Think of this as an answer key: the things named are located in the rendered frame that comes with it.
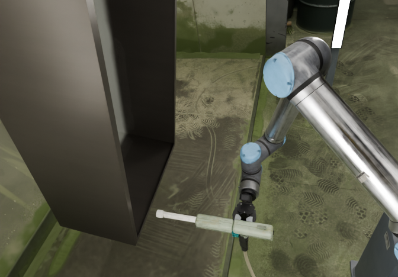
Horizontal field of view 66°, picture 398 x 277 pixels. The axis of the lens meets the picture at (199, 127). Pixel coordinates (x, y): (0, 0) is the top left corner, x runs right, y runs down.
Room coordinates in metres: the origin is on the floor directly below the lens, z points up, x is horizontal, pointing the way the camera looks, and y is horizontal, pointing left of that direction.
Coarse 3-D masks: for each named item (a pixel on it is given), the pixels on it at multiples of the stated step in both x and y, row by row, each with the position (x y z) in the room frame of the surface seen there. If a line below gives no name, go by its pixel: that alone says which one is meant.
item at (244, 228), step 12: (156, 216) 0.73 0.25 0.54; (168, 216) 0.71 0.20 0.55; (180, 216) 0.70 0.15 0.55; (192, 216) 0.69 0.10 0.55; (204, 216) 0.67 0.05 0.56; (216, 216) 0.66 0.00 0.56; (204, 228) 0.64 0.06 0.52; (216, 228) 0.62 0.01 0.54; (228, 228) 0.60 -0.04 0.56; (240, 228) 0.59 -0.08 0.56; (252, 228) 0.58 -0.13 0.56; (264, 228) 0.56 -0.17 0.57; (240, 240) 0.59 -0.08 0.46
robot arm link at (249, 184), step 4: (248, 180) 0.82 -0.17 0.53; (240, 184) 0.83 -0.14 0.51; (244, 184) 0.81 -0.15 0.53; (248, 184) 0.80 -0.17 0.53; (252, 184) 0.80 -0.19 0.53; (256, 184) 0.80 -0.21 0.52; (240, 188) 0.80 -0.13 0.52; (244, 188) 0.79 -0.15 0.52; (248, 188) 0.78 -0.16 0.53; (252, 188) 0.78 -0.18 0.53; (256, 188) 0.78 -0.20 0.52; (256, 192) 0.77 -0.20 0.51; (256, 196) 0.77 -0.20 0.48
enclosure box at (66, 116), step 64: (0, 0) 0.65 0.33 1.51; (64, 0) 0.60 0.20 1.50; (128, 0) 1.23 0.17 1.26; (0, 64) 0.69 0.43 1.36; (64, 64) 0.62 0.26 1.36; (128, 64) 1.26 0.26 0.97; (64, 128) 0.66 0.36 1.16; (128, 128) 1.30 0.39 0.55; (64, 192) 0.72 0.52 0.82; (128, 192) 0.65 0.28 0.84
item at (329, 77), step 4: (332, 52) 1.64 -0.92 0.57; (336, 52) 1.63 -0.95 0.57; (332, 56) 1.64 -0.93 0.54; (336, 56) 1.63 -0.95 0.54; (332, 60) 1.64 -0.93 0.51; (336, 60) 1.63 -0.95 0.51; (332, 64) 1.63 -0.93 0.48; (332, 68) 1.63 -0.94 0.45; (328, 72) 1.64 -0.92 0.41; (332, 72) 1.63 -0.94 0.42; (328, 76) 1.64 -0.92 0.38; (332, 76) 1.63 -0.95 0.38; (328, 80) 1.64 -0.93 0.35; (332, 80) 1.63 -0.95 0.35; (332, 84) 1.63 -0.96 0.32
